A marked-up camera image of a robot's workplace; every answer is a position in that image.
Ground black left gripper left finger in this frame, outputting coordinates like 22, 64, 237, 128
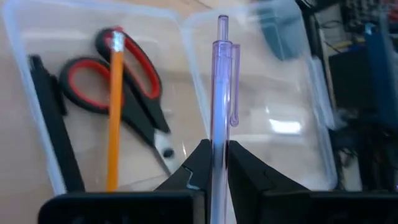
154, 138, 213, 194

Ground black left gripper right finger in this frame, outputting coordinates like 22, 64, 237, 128
228, 140, 311, 194

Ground translucent purple click pen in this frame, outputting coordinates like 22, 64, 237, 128
209, 14, 241, 224

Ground red and black scissors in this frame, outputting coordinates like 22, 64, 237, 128
58, 26, 177, 175

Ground orange pencil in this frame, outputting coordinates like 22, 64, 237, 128
106, 30, 126, 192

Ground black pen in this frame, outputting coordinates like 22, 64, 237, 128
27, 54, 86, 194

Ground clear plastic supply box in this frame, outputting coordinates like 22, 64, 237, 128
0, 0, 340, 197

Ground black box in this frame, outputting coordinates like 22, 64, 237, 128
328, 46, 377, 110

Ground blue panel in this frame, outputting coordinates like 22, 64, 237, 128
364, 22, 398, 126

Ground tangle of black cables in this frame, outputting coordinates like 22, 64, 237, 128
334, 116, 398, 191

